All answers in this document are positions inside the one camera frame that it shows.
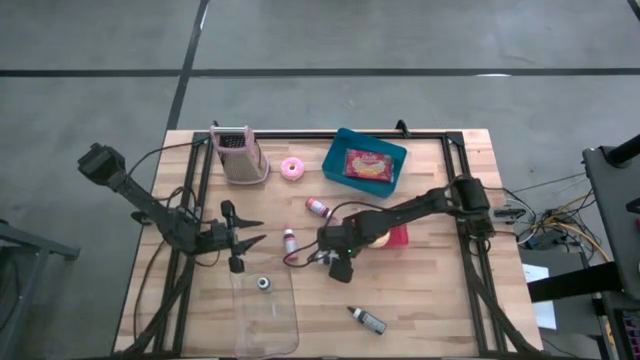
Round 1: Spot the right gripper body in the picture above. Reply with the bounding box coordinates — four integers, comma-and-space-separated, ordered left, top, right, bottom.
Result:
317, 223, 360, 285

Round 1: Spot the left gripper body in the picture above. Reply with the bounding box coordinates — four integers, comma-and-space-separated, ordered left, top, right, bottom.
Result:
197, 198, 247, 275

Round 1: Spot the pink food colouring bottle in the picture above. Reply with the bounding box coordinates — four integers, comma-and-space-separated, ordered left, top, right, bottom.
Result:
282, 225, 300, 263
304, 196, 340, 223

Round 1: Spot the pink frosted toy donut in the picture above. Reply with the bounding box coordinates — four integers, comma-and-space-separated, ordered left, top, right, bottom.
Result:
279, 156, 305, 182

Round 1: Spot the clear plastic bin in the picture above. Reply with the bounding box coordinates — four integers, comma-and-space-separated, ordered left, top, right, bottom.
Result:
228, 252, 301, 359

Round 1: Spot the red snack packet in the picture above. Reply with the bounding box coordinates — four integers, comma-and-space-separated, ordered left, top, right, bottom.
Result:
342, 147, 396, 184

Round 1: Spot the red plastic basket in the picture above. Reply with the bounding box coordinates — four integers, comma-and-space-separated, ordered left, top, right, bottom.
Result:
367, 223, 410, 250

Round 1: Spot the metal box grater pink trim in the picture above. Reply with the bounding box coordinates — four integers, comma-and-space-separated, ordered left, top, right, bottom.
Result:
208, 124, 272, 187

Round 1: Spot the teal plastic bin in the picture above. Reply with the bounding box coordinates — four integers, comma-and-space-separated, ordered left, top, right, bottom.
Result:
320, 126, 408, 199

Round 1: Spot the grey metal stand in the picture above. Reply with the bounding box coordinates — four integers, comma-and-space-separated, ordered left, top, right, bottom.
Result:
0, 218, 82, 360

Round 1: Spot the white paper sheet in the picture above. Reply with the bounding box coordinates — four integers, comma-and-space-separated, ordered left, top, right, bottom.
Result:
521, 263, 558, 331

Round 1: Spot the black support beam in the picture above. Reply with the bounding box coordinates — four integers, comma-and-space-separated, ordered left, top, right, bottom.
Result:
527, 260, 625, 304

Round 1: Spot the grey equipment cart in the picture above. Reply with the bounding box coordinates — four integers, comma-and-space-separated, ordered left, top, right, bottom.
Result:
581, 132, 640, 301

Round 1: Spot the blue grid crate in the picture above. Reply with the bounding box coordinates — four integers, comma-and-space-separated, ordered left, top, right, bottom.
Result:
619, 308, 640, 360

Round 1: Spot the black aluminium table frame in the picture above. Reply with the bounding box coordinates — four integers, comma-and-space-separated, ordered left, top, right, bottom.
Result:
119, 119, 541, 360

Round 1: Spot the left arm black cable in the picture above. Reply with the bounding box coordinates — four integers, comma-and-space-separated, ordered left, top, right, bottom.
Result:
128, 138, 211, 201

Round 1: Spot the floor cable bundle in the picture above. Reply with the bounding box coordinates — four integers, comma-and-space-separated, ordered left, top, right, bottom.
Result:
492, 172, 614, 264

